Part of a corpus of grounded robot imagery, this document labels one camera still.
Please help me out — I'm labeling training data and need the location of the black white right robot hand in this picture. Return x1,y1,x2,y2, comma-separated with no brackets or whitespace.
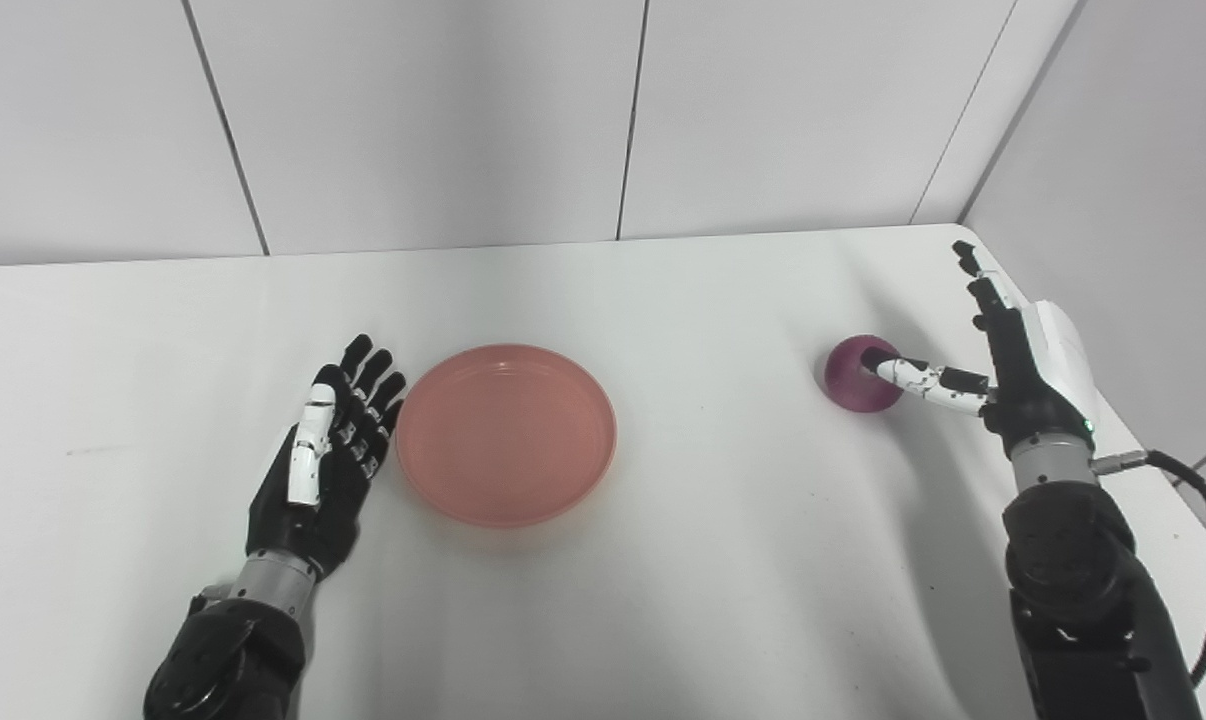
860,240,1104,461

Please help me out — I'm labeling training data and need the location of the pink round plate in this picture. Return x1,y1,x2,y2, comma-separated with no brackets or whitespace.
395,344,619,529

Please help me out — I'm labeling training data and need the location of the purple red onion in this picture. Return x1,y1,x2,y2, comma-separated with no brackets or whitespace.
824,335,906,415

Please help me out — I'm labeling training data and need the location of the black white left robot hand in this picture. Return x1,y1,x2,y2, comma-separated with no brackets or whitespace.
245,334,407,583

